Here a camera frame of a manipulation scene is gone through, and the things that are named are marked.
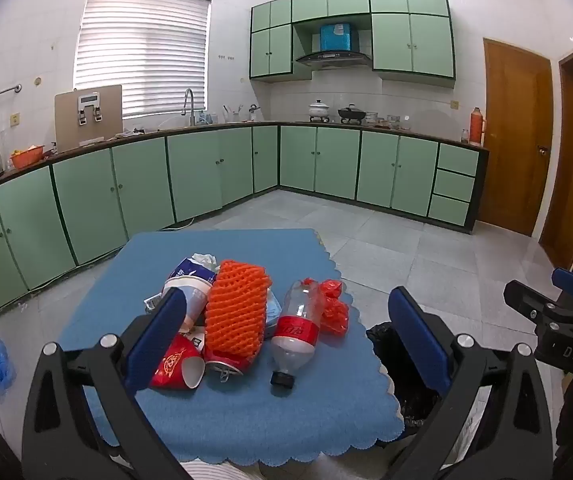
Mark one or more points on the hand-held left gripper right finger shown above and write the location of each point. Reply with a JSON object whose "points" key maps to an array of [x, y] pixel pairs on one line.
{"points": [[419, 340]]}

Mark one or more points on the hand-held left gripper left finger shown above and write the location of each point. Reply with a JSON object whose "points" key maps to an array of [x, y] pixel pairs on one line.
{"points": [[159, 340]]}

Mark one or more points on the red paper cup gold print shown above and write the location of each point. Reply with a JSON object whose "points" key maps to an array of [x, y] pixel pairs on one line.
{"points": [[174, 365]]}

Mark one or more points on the black bin bag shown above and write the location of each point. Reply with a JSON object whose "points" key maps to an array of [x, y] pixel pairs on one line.
{"points": [[396, 360]]}

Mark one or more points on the white and blue paper cup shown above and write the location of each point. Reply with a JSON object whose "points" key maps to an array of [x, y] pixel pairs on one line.
{"points": [[194, 292]]}

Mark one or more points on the blue cookie snack packet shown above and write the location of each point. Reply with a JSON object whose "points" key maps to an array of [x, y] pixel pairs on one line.
{"points": [[186, 267]]}

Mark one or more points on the orange foam fruit net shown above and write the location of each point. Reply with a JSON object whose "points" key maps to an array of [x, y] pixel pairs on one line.
{"points": [[236, 305]]}

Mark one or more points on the white green printed wrapper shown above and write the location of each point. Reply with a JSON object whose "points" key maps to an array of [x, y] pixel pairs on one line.
{"points": [[153, 304]]}

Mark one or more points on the crushed red can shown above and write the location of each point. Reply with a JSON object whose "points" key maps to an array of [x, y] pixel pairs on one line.
{"points": [[221, 360]]}

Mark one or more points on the red plastic bag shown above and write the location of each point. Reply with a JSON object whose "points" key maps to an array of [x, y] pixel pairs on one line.
{"points": [[335, 310]]}

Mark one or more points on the crumpled white tissue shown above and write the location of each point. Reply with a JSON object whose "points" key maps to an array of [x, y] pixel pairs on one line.
{"points": [[204, 259]]}

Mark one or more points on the light blue face mask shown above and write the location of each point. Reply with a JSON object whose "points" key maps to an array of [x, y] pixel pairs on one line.
{"points": [[272, 312]]}

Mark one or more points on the blue scalloped tablecloth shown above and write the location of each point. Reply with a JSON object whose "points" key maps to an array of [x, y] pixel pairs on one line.
{"points": [[246, 425]]}

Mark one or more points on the clear plastic bottle red label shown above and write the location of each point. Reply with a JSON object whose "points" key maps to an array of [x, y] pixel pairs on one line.
{"points": [[294, 332]]}

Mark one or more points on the green lower cabinets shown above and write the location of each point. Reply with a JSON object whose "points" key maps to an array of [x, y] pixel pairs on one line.
{"points": [[191, 170]]}

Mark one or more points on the green cabinets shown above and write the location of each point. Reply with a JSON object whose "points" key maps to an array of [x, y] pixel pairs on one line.
{"points": [[411, 40], [191, 170]]}

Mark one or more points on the red thermos flask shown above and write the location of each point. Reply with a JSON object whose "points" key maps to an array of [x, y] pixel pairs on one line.
{"points": [[475, 127]]}

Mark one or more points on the orange plastic basin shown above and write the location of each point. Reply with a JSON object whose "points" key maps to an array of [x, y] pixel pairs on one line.
{"points": [[26, 158]]}

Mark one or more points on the cardboard box with white device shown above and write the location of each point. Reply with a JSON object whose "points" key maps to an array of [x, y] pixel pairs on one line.
{"points": [[89, 120]]}

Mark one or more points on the steel kitchen faucet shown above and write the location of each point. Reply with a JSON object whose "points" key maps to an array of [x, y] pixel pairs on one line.
{"points": [[192, 107]]}

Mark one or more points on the black wok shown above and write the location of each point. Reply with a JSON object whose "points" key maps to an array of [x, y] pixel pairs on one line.
{"points": [[351, 114]]}

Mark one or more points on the white cooking pot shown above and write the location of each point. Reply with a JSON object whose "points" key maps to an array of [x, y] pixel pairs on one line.
{"points": [[319, 110]]}

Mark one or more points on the green upper cabinets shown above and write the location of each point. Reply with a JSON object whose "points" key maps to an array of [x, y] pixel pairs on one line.
{"points": [[411, 40]]}

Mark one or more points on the white window blind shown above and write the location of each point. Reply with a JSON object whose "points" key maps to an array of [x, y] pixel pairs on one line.
{"points": [[141, 50]]}

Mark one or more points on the range hood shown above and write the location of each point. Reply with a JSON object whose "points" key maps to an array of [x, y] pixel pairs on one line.
{"points": [[334, 58]]}

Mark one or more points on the wall socket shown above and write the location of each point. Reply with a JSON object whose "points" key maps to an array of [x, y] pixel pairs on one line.
{"points": [[15, 119]]}

